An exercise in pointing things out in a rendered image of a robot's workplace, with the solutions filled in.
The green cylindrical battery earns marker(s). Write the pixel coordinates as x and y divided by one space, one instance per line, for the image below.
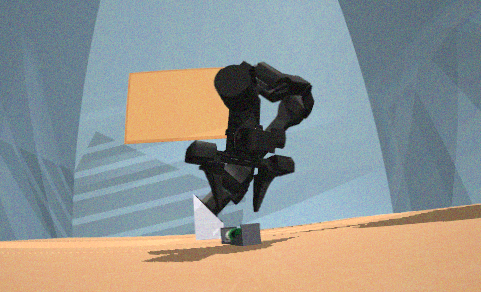
232 233

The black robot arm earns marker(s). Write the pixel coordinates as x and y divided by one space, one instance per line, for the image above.
239 87

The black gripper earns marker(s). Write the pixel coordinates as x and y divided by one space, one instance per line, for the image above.
209 158

